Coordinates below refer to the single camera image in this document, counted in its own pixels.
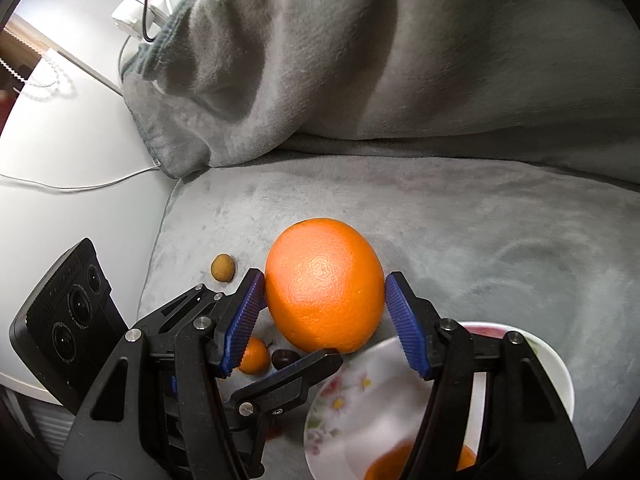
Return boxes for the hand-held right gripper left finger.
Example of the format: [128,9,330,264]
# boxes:
[57,269,266,480]

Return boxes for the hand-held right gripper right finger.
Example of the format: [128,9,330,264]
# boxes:
[384,271,588,480]

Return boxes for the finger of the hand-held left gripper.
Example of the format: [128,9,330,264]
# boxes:
[137,284,227,333]
[226,348,345,432]

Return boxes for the dark red cherry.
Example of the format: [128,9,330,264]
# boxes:
[271,349,302,371]

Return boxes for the small tangerine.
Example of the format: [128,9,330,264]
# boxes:
[237,337,271,375]

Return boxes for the small brown longan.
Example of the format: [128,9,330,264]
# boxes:
[210,254,236,282]

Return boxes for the white floral plate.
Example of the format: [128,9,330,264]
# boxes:
[303,321,576,480]

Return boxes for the large orange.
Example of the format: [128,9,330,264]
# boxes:
[264,217,386,355]

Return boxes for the white ribbed panel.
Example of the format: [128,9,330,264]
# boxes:
[19,399,82,455]

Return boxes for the grey plush cushion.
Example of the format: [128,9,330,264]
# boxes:
[135,135,640,480]

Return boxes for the peeled-looking orange tangerine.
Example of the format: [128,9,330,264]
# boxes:
[362,441,478,480]

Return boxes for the wooden window blind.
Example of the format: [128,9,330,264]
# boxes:
[0,14,53,92]

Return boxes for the grey plush blanket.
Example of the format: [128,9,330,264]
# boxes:
[119,0,640,184]

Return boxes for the thin white cable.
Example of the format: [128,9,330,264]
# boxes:
[0,159,167,192]

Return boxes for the white bead chain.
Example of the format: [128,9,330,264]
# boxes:
[0,54,77,102]

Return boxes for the white power strip with cables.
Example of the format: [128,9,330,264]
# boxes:
[117,0,201,78]

